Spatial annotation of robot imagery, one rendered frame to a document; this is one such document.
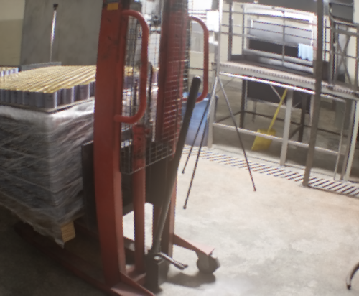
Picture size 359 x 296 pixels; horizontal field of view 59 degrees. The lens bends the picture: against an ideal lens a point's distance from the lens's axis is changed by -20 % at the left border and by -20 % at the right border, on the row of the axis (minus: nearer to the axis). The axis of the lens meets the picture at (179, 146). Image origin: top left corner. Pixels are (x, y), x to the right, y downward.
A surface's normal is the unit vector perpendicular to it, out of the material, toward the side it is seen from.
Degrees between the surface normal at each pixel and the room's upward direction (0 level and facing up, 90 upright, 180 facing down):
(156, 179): 90
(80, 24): 90
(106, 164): 90
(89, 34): 90
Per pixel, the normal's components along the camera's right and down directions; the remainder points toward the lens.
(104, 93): -0.51, 0.24
